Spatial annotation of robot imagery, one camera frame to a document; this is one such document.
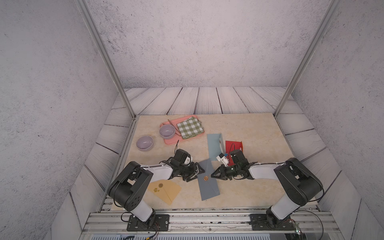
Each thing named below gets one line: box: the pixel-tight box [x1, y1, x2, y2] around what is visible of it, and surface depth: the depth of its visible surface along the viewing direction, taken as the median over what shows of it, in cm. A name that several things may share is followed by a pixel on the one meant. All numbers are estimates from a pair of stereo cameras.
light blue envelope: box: [207, 133, 225, 161], surface depth 106 cm
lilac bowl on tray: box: [159, 124, 176, 140], surface depth 108 cm
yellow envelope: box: [147, 179, 182, 205], surface depth 85 cm
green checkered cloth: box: [177, 116, 205, 140], surface depth 113 cm
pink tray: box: [160, 115, 205, 145], surface depth 110 cm
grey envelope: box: [197, 158, 220, 201], surface depth 86 cm
